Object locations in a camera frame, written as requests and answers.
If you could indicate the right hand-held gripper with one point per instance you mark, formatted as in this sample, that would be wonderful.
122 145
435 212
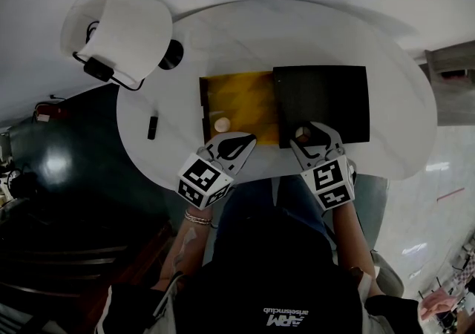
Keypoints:
330 184

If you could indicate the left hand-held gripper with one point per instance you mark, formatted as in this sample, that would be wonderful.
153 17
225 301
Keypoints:
202 180

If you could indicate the small round dark-rimmed object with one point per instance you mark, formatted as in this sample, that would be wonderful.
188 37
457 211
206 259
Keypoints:
303 133

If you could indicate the cream round ball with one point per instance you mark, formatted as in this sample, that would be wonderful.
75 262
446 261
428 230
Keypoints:
222 125

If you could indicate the yellow box tray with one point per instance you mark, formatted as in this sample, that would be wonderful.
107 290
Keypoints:
245 102

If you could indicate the black box lid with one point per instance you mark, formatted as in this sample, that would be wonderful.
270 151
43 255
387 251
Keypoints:
323 98

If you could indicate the small black stick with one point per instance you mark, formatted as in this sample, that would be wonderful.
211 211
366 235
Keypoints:
152 126

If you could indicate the person's left forearm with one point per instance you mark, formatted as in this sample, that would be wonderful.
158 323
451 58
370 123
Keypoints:
189 251

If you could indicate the person's right forearm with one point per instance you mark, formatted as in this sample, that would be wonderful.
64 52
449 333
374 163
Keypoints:
352 243

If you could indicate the white round table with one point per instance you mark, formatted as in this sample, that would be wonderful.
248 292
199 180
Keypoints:
278 35

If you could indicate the person's legs in jeans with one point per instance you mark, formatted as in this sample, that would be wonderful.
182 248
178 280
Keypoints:
259 195

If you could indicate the grey chair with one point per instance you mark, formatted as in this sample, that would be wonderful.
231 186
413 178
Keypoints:
389 277

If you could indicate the white table lamp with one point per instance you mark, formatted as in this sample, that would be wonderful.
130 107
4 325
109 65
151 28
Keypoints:
133 35

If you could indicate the red fire extinguisher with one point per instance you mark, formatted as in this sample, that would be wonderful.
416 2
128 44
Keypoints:
50 113

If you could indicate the wooden staircase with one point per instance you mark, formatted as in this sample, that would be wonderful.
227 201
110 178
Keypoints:
74 269

